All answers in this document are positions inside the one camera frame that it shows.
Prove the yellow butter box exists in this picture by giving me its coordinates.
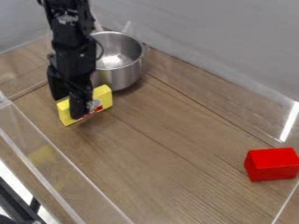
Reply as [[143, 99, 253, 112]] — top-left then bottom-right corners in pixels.
[[57, 85, 114, 126]]

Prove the red rectangular block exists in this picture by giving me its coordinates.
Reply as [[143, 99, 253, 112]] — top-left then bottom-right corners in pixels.
[[245, 147, 299, 182]]

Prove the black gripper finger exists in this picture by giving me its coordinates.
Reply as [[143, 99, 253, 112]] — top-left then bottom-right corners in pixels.
[[47, 66, 70, 101], [70, 83, 94, 120]]

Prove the clear acrylic enclosure wall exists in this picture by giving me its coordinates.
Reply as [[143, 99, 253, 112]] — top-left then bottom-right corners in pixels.
[[0, 0, 299, 224]]

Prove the silver metal pot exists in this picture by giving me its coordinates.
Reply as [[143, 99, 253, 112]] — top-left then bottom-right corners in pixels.
[[93, 31, 150, 92]]

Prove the black metal stand frame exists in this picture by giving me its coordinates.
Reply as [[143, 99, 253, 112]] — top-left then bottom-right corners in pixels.
[[0, 177, 47, 224]]

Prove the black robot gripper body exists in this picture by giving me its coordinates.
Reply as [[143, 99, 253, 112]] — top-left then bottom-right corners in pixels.
[[49, 38, 98, 88]]

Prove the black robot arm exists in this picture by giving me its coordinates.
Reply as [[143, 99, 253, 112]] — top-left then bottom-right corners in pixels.
[[38, 0, 98, 119]]

